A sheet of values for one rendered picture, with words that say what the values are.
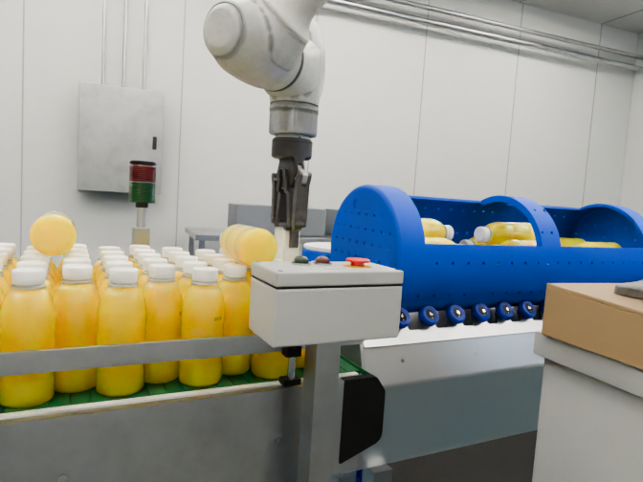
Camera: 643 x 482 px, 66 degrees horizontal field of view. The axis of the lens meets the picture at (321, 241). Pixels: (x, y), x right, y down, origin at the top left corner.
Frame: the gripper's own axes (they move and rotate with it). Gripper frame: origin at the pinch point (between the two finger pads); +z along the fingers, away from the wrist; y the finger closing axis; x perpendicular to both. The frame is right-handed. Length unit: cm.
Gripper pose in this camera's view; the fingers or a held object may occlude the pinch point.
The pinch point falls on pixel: (286, 247)
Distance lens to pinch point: 93.5
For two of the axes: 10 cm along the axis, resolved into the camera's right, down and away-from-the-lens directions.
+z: -0.6, 9.9, 0.8
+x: -8.9, -0.2, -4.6
